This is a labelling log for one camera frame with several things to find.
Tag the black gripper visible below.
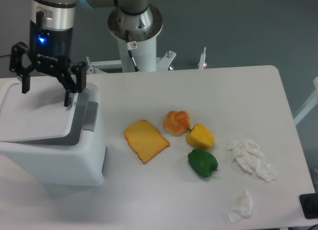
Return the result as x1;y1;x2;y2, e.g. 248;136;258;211
9;11;86;107

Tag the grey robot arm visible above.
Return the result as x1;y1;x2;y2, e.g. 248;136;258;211
9;0;149;107

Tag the white frame leg right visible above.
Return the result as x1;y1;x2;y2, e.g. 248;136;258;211
294;77;318;125

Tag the white trash can body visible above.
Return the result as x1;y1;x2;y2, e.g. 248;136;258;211
0;83;107;186

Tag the small crumpled white tissue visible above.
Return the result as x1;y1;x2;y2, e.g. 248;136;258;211
227;189;254;224

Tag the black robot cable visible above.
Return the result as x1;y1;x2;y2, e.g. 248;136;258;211
125;29;140;73

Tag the green bell pepper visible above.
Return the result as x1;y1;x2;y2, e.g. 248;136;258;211
188;149;219;178

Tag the white trash can lid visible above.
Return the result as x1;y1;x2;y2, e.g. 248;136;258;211
0;79;89;146

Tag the toast slice toy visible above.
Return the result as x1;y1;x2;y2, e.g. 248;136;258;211
124;120;170;164

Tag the yellow bell pepper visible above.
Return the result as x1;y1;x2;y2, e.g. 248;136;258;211
185;123;215;151

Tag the white levelling foot post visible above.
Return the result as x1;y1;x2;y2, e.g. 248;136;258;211
198;47;207;70

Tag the orange knotted bread roll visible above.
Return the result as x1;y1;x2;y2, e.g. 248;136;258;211
162;111;191;137

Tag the black device at edge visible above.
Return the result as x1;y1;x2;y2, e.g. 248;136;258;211
299;193;318;219

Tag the large crumpled white tissue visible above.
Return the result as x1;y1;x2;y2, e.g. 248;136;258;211
227;139;277;182

